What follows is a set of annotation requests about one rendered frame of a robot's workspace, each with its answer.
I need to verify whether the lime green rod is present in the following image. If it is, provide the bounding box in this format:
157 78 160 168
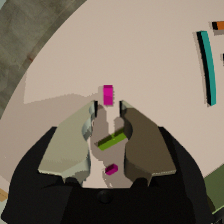
98 128 127 151

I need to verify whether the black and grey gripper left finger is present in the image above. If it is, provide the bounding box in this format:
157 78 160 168
1 100 98 224

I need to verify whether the orange rod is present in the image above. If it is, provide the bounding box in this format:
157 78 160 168
212 21 224 30

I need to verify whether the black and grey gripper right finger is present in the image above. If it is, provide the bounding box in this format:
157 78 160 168
119 100 215 224

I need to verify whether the turquoise rod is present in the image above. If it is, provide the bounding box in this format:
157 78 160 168
196 31 216 106

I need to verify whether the magenta rod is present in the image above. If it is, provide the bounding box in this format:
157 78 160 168
103 85 113 105
105 164 118 176

